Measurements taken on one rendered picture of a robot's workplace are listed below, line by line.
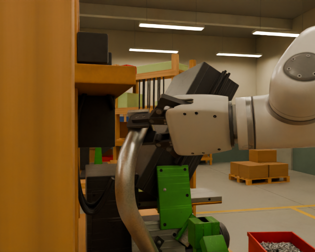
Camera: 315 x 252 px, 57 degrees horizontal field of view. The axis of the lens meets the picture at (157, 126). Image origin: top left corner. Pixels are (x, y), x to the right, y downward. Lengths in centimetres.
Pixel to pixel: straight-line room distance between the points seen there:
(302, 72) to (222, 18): 880
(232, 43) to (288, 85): 1111
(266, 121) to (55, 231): 31
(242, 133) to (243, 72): 1102
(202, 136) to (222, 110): 6
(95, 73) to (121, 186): 26
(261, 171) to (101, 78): 683
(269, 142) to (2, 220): 35
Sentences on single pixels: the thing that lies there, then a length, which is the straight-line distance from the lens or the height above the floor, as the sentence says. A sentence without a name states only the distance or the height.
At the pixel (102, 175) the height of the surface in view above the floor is 124.
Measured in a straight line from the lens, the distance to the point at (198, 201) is 118.
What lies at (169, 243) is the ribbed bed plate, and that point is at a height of 102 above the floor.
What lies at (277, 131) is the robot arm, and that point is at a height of 141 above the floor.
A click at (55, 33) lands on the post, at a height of 151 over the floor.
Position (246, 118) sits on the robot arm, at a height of 143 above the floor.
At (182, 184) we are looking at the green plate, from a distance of 103.
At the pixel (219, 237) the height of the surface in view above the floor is 114.
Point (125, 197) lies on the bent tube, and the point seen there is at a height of 131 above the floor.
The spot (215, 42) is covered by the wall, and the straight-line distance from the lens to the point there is 1122.
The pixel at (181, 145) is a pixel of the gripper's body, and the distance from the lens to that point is 49.
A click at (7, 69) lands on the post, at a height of 147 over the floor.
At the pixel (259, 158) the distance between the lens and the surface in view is 774.
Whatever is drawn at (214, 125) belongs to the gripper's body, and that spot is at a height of 142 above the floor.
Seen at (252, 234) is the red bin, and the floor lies 91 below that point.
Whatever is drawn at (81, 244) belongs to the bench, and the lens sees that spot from 145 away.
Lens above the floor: 142
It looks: level
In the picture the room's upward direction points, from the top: straight up
